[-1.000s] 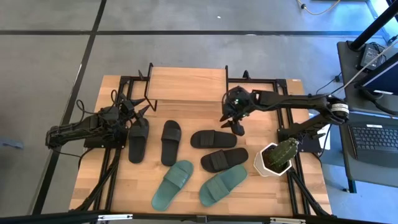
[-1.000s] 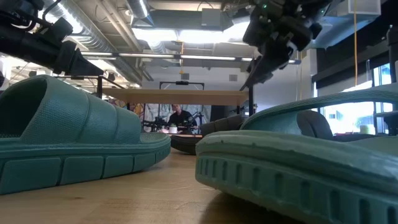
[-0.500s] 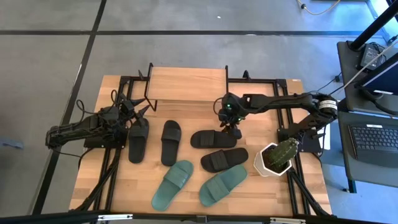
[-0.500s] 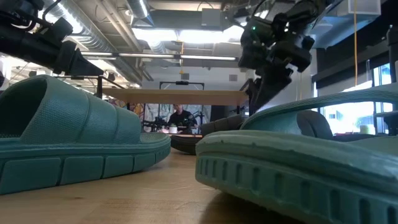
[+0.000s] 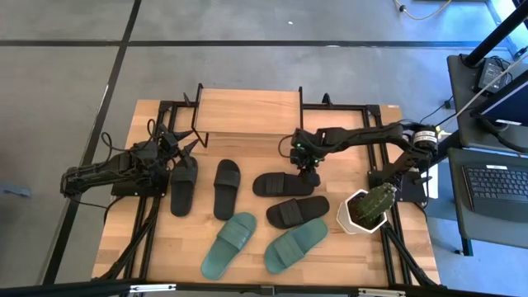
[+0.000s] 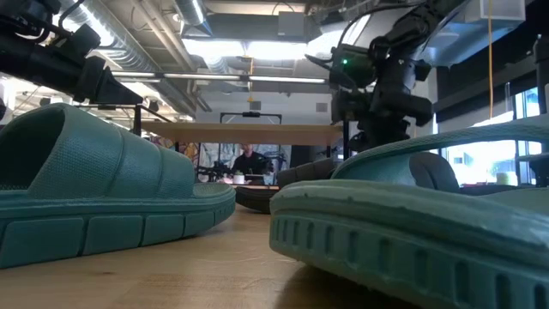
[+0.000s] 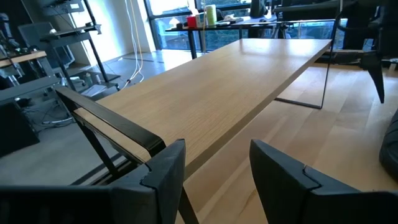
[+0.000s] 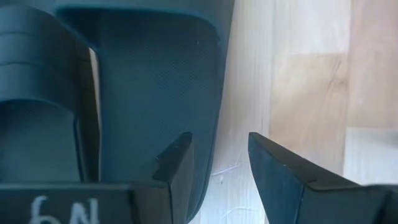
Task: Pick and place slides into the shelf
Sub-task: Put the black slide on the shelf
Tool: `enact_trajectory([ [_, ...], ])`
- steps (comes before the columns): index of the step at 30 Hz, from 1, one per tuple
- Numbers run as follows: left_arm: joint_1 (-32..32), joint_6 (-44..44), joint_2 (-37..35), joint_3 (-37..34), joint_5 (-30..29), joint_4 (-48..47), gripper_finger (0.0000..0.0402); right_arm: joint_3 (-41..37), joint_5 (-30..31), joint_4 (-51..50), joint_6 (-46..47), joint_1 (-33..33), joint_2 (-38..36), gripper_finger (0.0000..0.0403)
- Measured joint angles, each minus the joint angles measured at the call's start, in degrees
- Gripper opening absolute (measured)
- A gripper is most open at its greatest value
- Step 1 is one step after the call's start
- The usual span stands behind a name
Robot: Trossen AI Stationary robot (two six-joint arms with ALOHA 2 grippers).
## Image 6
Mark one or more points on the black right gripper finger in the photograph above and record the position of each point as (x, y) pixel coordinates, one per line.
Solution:
(392, 137)
(362, 141)

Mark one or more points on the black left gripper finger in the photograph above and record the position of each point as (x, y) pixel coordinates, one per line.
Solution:
(124, 95)

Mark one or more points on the green rubber slide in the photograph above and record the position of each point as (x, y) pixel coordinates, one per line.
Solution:
(107, 171)
(386, 223)

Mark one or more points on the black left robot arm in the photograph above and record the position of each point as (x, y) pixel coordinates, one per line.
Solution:
(25, 64)

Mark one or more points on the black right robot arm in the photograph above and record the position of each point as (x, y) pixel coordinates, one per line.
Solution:
(412, 26)

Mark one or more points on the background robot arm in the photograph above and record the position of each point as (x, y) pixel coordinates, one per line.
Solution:
(214, 171)

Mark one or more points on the long ceiling light bar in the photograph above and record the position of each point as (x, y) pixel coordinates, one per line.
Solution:
(201, 76)

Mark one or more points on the window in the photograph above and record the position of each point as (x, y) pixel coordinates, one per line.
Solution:
(484, 161)

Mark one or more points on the person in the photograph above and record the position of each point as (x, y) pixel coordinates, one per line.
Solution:
(251, 163)

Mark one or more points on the pale yellow roll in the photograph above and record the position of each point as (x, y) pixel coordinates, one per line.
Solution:
(504, 178)

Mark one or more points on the white cup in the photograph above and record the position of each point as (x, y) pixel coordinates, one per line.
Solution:
(238, 179)

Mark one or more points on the grey ceiling box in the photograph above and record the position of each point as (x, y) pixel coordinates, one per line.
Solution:
(291, 23)

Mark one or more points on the background black rig frame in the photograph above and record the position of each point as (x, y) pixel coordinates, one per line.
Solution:
(251, 114)
(137, 120)

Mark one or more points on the round silver ceiling duct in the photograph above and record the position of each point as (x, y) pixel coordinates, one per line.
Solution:
(128, 47)

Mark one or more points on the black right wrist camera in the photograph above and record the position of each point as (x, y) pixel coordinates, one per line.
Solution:
(354, 68)

